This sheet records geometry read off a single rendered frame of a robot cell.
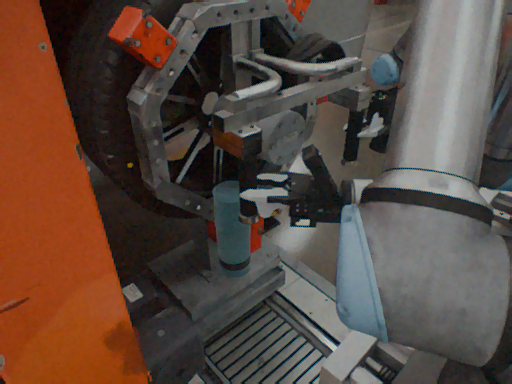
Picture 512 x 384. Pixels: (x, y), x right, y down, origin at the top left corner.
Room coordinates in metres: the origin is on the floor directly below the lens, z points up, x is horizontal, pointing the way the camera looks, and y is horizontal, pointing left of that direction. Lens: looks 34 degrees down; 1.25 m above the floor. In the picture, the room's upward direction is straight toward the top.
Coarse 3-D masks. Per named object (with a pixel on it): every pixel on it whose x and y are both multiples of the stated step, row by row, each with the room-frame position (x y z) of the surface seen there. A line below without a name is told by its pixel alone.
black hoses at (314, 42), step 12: (300, 36) 0.96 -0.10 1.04; (312, 36) 0.93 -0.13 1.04; (324, 36) 0.94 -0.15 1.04; (300, 48) 0.91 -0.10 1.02; (312, 48) 0.90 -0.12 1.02; (324, 48) 0.90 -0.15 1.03; (336, 48) 0.92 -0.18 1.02; (300, 60) 0.90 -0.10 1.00; (324, 60) 0.97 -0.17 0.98; (336, 60) 0.95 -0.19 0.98
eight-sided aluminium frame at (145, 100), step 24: (216, 0) 0.92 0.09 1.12; (240, 0) 0.92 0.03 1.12; (264, 0) 0.94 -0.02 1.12; (192, 24) 0.82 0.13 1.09; (216, 24) 0.86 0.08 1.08; (288, 24) 1.00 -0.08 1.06; (192, 48) 0.81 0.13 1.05; (288, 48) 1.07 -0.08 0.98; (144, 72) 0.79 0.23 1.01; (168, 72) 0.79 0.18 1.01; (144, 96) 0.74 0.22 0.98; (144, 120) 0.73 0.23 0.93; (312, 120) 1.07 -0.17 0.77; (144, 144) 0.74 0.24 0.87; (144, 168) 0.76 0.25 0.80; (264, 168) 1.02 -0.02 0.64; (288, 168) 1.02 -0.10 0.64; (168, 192) 0.74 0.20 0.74
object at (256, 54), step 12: (252, 24) 0.91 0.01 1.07; (252, 36) 0.91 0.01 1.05; (252, 48) 0.91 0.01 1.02; (252, 60) 0.90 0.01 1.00; (264, 60) 0.88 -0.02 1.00; (276, 60) 0.86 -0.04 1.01; (288, 60) 0.85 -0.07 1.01; (348, 60) 0.86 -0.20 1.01; (360, 60) 0.88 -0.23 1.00; (288, 72) 0.84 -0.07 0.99; (300, 72) 0.82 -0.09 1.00; (312, 72) 0.81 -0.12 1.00; (324, 72) 0.82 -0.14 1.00; (336, 72) 0.83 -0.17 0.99
